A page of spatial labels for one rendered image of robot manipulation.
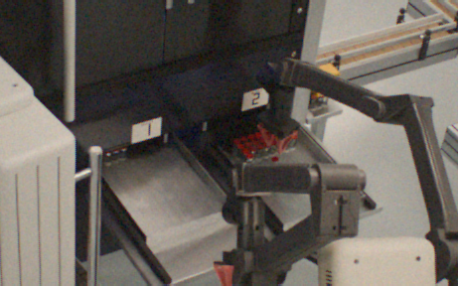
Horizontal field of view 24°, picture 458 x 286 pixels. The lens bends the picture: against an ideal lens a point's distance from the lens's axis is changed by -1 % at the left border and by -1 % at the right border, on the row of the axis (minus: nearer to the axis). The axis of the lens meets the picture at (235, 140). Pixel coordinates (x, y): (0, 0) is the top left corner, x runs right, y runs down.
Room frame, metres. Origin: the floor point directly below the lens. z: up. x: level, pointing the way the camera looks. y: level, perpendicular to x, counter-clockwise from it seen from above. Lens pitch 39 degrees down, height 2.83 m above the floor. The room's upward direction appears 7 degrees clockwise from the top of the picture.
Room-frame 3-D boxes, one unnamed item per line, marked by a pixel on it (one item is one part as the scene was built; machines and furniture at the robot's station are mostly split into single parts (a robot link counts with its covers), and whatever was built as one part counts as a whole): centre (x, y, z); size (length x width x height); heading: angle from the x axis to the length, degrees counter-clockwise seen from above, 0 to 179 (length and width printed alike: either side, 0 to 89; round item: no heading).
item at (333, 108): (2.64, -0.22, 0.87); 0.14 x 0.13 x 0.02; 36
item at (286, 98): (2.29, -0.10, 1.15); 0.07 x 0.06 x 0.07; 30
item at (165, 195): (2.16, 0.18, 0.90); 0.34 x 0.26 x 0.04; 36
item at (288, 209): (2.27, -0.16, 0.90); 0.34 x 0.26 x 0.04; 35
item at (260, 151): (2.36, -0.10, 0.90); 0.18 x 0.02 x 0.05; 125
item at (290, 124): (2.28, -0.11, 1.09); 0.10 x 0.07 x 0.07; 50
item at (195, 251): (2.20, 0.00, 0.87); 0.70 x 0.48 x 0.02; 126
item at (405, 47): (2.88, -0.38, 0.92); 0.69 x 0.16 x 0.16; 126
